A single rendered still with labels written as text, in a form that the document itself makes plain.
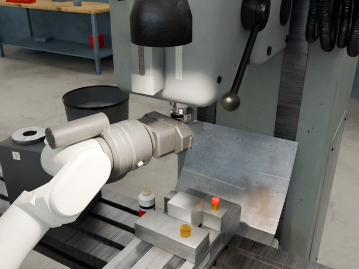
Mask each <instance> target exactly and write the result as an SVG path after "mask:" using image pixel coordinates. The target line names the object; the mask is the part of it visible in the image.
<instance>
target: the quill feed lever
mask: <svg viewBox="0 0 359 269"><path fill-rule="evenodd" d="M270 4H271V0H243V2H242V6H241V23H242V25H243V27H244V28H245V30H249V31H251V32H250V35H249V38H248V41H247V44H246V47H245V50H244V53H243V56H242V58H241V61H240V64H239V67H238V70H237V73H236V77H235V79H234V82H233V85H232V88H231V91H230V93H227V94H225V95H224V96H223V97H222V100H221V105H222V107H223V108H224V109H225V110H226V111H229V112H233V111H235V110H237V109H238V107H239V105H240V99H239V97H238V96H237V94H238V91H239V88H240V85H241V82H242V79H243V76H244V73H245V70H246V67H247V64H248V61H249V58H250V55H251V52H252V49H253V46H254V43H255V40H256V37H257V34H258V32H259V31H261V30H262V29H264V28H265V26H266V24H267V22H268V19H269V14H270Z"/></svg>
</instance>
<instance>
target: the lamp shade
mask: <svg viewBox="0 0 359 269"><path fill-rule="evenodd" d="M192 19H193V17H192V13H191V10H190V6H189V2H188V0H134V2H133V5H132V9H131V14H130V37H131V42H132V43H133V44H136V45H140V46H147V47H156V48H165V47H174V46H182V45H187V44H189V43H191V42H192Z"/></svg>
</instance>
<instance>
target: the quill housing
mask: <svg viewBox="0 0 359 269"><path fill-rule="evenodd" d="M188 2H189V6H190V10H191V13H192V17H193V19H192V42H191V43H189V44H187V45H182V46H174V47H165V48H164V54H165V88H164V89H163V90H161V91H159V92H157V93H156V94H154V95H148V94H143V93H137V92H132V85H131V74H132V55H131V37H130V15H129V0H124V1H117V0H109V6H110V20H111V34H112V48H113V62H114V76H115V82H116V84H117V86H118V88H119V89H121V90H122V91H124V92H127V93H131V94H136V95H140V96H145V97H150V98H156V99H161V100H166V101H171V102H176V103H180V104H186V105H191V106H196V107H206V106H209V105H211V104H213V103H214V102H215V101H217V100H218V99H220V98H221V97H222V96H224V95H225V94H226V93H228V92H229V91H231V88H232V85H233V82H234V79H235V77H236V73H237V70H238V67H239V64H240V61H241V58H242V56H243V53H244V50H245V47H246V44H247V41H248V38H249V35H250V32H251V31H249V30H245V28H244V27H243V25H242V23H241V6H242V2H243V0H188Z"/></svg>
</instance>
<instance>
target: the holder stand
mask: <svg viewBox="0 0 359 269"><path fill-rule="evenodd" d="M45 129H46V128H43V127H41V126H31V127H26V128H22V129H19V130H17V131H15V132H14V133H13V134H12V136H10V137H8V138H6V139H5V140H3V141H1V142H0V163H1V167H2V172H3V176H4V181H5V186H6V190H7V194H8V197H9V202H10V205H12V204H13V202H14V201H15V200H16V199H17V198H18V197H19V196H20V195H21V193H22V192H23V191H28V192H31V191H33V190H35V189H37V188H39V187H41V186H43V185H45V184H47V183H49V182H50V181H51V180H52V178H53V177H54V176H52V175H50V174H48V173H47V172H45V170H44V169H43V167H42V165H41V154H42V151H43V149H44V147H45V146H46V145H47V144H48V143H47V140H46V137H45ZM101 196H102V191H101V190H100V191H99V192H98V193H97V195H96V196H95V197H94V198H93V199H92V201H91V202H90V203H89V204H88V206H87V207H86V208H85V209H84V210H83V211H82V212H81V213H80V215H79V216H78V217H77V218H76V220H80V219H81V218H82V217H83V216H84V215H85V214H86V213H87V212H88V211H89V210H90V208H91V207H92V206H93V205H94V204H95V203H96V202H97V201H98V200H99V199H100V198H101Z"/></svg>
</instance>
